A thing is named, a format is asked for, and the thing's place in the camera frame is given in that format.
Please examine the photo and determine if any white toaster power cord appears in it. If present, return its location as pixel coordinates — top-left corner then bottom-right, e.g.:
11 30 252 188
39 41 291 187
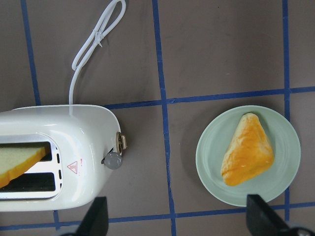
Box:
68 0 126 107

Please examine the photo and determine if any toast slice in toaster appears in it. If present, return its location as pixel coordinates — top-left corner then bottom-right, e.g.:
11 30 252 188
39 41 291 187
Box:
0 144 50 188

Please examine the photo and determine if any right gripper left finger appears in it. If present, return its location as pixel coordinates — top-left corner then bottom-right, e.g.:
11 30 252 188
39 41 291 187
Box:
74 197 108 236

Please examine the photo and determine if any triangular orange bread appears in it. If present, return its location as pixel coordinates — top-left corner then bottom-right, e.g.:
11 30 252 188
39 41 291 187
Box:
220 113 275 186

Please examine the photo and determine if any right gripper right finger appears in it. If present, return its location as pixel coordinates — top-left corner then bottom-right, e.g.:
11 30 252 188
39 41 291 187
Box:
246 194 289 236

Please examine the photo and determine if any white toaster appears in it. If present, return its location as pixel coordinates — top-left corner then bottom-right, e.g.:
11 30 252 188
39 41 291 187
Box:
0 105 126 212

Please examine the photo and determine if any green plate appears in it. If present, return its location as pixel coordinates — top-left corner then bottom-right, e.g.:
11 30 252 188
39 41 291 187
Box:
195 105 301 207

